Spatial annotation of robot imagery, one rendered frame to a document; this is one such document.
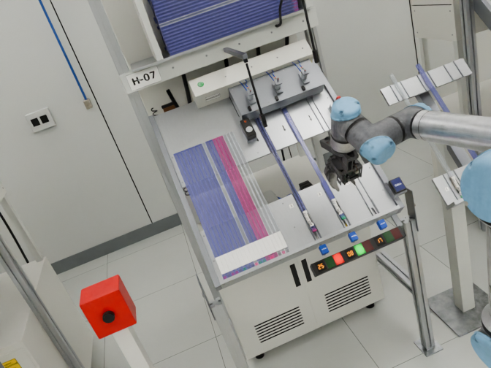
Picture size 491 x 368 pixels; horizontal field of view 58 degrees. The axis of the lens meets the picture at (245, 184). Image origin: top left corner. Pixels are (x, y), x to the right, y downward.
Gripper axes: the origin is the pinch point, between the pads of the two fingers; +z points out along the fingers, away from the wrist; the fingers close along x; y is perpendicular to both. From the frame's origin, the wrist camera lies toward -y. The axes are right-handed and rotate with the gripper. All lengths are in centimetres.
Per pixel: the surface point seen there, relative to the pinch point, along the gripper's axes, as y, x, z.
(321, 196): -5.9, -2.9, 13.4
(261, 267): 9.1, -32.5, 15.6
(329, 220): 2.7, -4.3, 15.7
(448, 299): 24, 46, 88
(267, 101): -43.7, -5.9, -2.9
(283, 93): -44.2, 0.9, -3.1
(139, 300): -64, -98, 135
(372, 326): 19, 9, 92
